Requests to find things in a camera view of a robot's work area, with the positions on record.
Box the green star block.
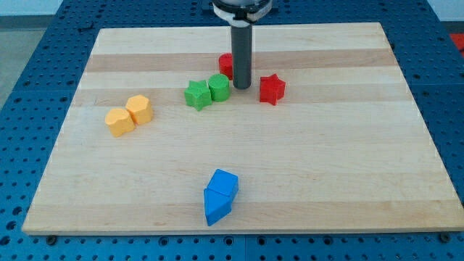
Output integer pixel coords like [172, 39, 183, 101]
[184, 80, 212, 111]

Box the red star block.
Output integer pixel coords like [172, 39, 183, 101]
[260, 74, 286, 106]

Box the green cylinder block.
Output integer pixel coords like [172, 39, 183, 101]
[208, 74, 230, 102]

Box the blue cube block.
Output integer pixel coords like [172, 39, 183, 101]
[207, 169, 239, 201]

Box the red cylinder block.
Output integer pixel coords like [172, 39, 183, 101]
[218, 53, 233, 80]

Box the blue triangle block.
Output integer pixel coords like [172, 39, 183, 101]
[204, 188, 232, 226]

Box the light wooden board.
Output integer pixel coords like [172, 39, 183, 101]
[22, 22, 463, 236]

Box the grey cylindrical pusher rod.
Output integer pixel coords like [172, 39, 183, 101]
[231, 25, 252, 90]

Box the yellow hexagon block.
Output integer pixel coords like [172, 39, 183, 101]
[125, 95, 154, 125]

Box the yellow heart block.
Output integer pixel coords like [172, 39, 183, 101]
[104, 108, 136, 137]

